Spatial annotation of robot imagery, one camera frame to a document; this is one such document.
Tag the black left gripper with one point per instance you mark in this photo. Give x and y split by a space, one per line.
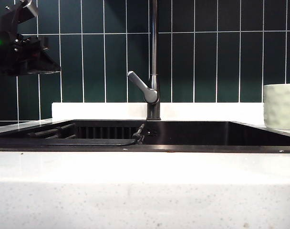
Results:
11 50

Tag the pale green ceramic mug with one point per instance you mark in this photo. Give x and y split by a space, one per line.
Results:
278 107

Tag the black flat sink board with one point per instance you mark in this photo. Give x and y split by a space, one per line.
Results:
64 142

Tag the black slatted sink caddy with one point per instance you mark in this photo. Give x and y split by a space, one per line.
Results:
104 132

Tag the black kitchen sink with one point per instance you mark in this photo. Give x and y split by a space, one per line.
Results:
207 136

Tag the dark metal faucet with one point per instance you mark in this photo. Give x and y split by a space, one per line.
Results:
154 35

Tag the black roll-up drying rack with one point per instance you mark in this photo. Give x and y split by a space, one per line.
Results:
52 131

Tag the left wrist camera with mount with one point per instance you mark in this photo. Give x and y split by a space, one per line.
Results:
13 16

